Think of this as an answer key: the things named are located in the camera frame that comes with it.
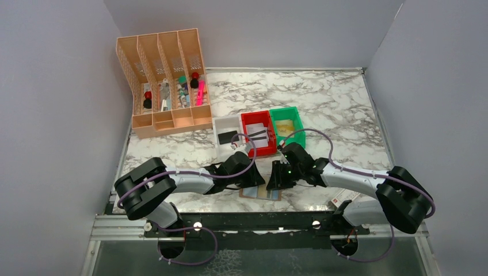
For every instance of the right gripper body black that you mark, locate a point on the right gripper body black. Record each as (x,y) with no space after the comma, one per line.
(285,175)

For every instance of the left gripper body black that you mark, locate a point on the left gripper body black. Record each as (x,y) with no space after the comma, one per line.
(247,179)

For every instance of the brown leather card holder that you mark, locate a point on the brown leather card holder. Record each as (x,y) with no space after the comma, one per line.
(251,192)

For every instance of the white card black stripe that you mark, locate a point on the white card black stripe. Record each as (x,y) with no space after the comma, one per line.
(262,138)

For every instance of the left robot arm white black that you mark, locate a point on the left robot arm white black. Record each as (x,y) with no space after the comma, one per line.
(143,191)

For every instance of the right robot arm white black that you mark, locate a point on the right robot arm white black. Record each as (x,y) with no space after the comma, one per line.
(391,197)

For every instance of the black card in white bin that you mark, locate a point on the black card in white bin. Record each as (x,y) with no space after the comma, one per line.
(227,137)

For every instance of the white card in red bin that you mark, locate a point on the white card in red bin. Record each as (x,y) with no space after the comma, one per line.
(256,130)

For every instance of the gold card in holder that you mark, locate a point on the gold card in holder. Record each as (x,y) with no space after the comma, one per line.
(264,194)

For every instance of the white plastic bin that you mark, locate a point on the white plastic bin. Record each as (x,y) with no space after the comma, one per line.
(225,124)

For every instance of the green plastic bin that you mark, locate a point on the green plastic bin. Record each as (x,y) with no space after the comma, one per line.
(290,113)

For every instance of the red plastic bin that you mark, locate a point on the red plastic bin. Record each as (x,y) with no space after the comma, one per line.
(260,117)

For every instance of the white label with red mark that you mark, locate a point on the white label with red mark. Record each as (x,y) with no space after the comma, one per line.
(343,195)

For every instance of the pink highlighter marker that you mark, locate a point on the pink highlighter marker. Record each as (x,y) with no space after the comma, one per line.
(200,93)

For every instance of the red black stamp right slot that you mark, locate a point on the red black stamp right slot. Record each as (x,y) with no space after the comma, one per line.
(194,82)

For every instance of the red black stamp slot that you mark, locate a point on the red black stamp slot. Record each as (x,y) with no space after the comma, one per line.
(147,103)
(194,82)

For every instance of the red black stamp left slot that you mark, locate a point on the red black stamp left slot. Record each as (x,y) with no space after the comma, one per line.
(147,103)

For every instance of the peach plastic desk organizer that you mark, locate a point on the peach plastic desk organizer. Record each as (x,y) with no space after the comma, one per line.
(163,63)

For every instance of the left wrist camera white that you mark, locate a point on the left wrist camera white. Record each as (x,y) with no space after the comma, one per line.
(245,148)

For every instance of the black mounting rail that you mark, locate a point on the black mounting rail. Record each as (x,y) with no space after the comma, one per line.
(256,231)

